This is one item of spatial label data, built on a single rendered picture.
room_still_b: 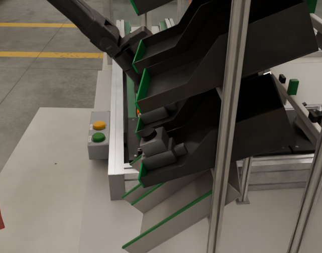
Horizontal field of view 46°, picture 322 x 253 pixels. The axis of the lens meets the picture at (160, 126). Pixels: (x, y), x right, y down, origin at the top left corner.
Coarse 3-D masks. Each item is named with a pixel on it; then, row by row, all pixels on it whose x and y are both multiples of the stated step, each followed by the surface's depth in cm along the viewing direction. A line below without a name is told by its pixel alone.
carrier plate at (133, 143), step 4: (128, 120) 130; (132, 120) 130; (136, 120) 130; (128, 124) 128; (132, 124) 128; (136, 124) 128; (128, 128) 126; (132, 128) 126; (128, 132) 124; (132, 132) 124; (128, 136) 122; (132, 136) 122; (136, 136) 122; (128, 140) 120; (132, 140) 120; (136, 140) 120; (128, 144) 119; (132, 144) 118; (136, 144) 118; (132, 148) 117; (136, 148) 117; (132, 152) 115; (136, 152) 115; (132, 156) 113; (136, 156) 113; (132, 160) 112
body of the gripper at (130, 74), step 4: (132, 68) 106; (128, 72) 107; (132, 72) 106; (136, 72) 106; (132, 76) 107; (136, 76) 107; (140, 76) 107; (132, 80) 110; (136, 80) 108; (140, 80) 108; (136, 84) 110; (136, 88) 108; (136, 92) 108
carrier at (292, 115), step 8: (288, 112) 134; (296, 112) 134; (320, 112) 122; (320, 120) 123; (296, 128) 124; (296, 136) 122; (304, 136) 122; (296, 144) 118; (304, 144) 118; (296, 152) 116; (304, 152) 116; (312, 152) 116
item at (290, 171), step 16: (240, 160) 113; (256, 160) 113; (272, 160) 114; (288, 160) 113; (304, 160) 113; (128, 176) 109; (240, 176) 113; (256, 176) 113; (272, 176) 114; (288, 176) 115; (304, 176) 115
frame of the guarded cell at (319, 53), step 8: (104, 0) 177; (112, 0) 226; (104, 8) 179; (112, 8) 228; (104, 16) 181; (112, 16) 231; (304, 56) 202; (312, 56) 203; (320, 56) 203; (112, 64) 195
